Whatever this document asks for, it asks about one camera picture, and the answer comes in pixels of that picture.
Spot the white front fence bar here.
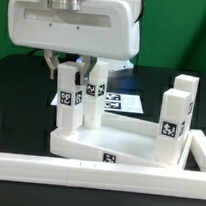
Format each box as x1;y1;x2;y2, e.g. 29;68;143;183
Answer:
0;152;206;199

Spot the white fence bar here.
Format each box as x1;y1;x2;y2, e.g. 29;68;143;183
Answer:
191;129;206;172
0;152;206;199

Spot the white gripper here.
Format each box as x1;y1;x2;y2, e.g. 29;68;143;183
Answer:
8;0;144;86

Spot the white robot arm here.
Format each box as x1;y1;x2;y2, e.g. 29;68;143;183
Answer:
7;0;145;84

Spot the white desk top tray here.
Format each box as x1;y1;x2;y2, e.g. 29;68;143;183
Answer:
49;112;193;169

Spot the white right fence bar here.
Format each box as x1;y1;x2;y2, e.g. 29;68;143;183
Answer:
191;129;206;172

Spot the fiducial marker sheet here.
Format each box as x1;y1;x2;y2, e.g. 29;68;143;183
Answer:
50;86;146;115

